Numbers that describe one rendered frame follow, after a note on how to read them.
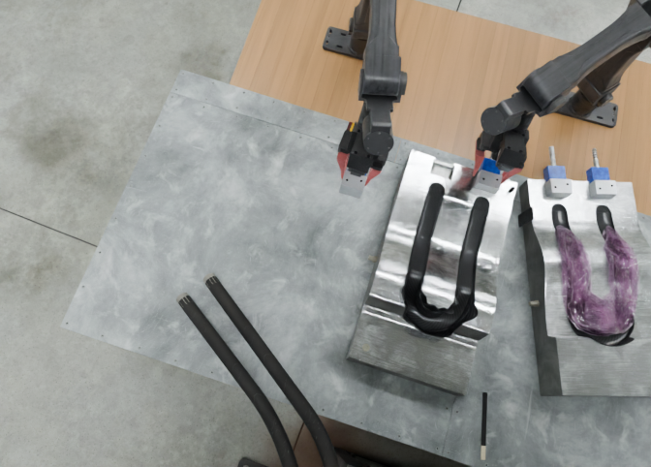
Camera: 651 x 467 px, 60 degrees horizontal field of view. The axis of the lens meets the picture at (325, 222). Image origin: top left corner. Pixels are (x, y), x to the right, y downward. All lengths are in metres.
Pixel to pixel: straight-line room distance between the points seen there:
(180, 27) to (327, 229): 1.52
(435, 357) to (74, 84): 1.89
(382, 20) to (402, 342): 0.66
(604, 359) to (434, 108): 0.72
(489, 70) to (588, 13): 1.42
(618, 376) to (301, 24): 1.15
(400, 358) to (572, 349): 0.36
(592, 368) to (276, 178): 0.82
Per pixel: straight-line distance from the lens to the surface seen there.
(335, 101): 1.50
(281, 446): 1.20
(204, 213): 1.38
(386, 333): 1.25
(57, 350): 2.26
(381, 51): 1.08
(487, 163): 1.37
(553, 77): 1.21
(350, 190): 1.24
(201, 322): 1.27
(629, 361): 1.38
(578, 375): 1.32
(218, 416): 2.10
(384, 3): 1.12
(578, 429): 1.44
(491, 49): 1.67
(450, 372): 1.28
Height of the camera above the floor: 2.09
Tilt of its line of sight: 72 degrees down
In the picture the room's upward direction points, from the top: 10 degrees clockwise
